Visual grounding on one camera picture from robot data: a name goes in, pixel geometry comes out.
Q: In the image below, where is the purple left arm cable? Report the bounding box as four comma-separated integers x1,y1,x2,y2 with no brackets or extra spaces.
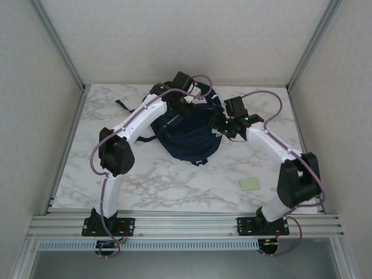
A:
88,73,213,259

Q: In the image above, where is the aluminium frame post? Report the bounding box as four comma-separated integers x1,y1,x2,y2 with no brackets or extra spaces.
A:
285,0,344,91
27,0,87,92

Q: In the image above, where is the green sticky note pad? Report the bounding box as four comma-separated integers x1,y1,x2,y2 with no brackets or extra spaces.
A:
239,177,262,192

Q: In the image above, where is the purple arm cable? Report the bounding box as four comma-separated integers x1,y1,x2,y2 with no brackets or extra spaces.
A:
231,90,328,258
88,73,213,259

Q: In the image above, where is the grey slotted cable duct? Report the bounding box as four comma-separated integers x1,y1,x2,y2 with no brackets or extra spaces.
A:
37,239,260,251

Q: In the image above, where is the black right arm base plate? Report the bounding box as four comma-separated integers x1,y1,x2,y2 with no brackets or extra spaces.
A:
237,216,291,237

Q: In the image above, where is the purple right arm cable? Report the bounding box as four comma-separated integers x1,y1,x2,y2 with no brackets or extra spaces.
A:
231,90,328,258

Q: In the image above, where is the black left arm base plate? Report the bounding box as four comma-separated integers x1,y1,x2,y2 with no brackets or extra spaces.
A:
82,216,137,237

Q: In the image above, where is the grey metal panel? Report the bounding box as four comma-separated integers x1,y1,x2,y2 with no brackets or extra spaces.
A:
28,249,341,279

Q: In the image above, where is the navy blue student backpack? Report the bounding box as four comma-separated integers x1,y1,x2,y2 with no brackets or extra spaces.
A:
115,83,226,167

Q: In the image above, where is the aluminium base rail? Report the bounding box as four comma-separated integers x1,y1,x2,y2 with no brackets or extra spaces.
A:
28,213,346,240

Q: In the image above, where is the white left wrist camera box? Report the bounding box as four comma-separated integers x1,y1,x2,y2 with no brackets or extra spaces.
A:
185,83,202,105

